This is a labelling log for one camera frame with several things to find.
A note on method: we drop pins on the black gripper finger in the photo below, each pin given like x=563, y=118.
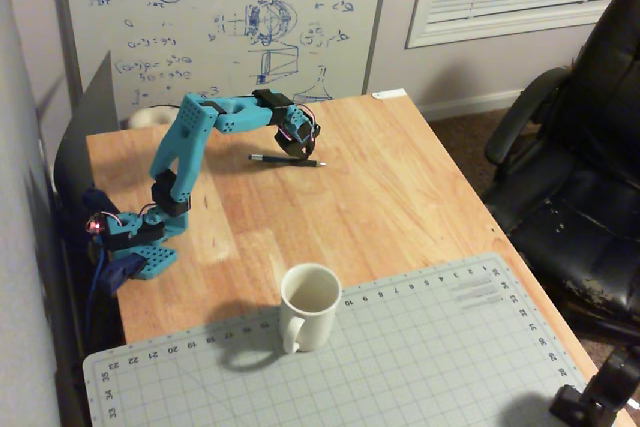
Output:
x=308, y=151
x=290, y=151

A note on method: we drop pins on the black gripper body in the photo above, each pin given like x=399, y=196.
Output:
x=298, y=146

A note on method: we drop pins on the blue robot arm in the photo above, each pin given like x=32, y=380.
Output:
x=182, y=152

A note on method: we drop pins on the dark blue pen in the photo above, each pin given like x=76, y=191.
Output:
x=272, y=159

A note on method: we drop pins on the small white label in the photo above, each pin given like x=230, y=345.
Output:
x=390, y=93

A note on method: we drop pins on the white tape roll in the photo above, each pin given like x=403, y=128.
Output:
x=147, y=118

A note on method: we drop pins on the whiteboard with blue drawings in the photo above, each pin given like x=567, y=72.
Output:
x=200, y=22

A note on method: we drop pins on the white ceramic mug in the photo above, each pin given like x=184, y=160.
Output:
x=310, y=317

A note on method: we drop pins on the dark grey panel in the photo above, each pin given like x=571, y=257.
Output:
x=90, y=122

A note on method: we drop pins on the controller board with red light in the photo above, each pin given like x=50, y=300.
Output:
x=96, y=225

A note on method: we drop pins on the dark blue table clamp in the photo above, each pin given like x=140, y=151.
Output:
x=120, y=272

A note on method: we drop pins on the grey cutting mat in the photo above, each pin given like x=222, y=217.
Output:
x=375, y=362

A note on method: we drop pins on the black leather office chair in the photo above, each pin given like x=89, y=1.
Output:
x=585, y=187

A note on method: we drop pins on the black camera stand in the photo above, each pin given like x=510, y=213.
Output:
x=595, y=392

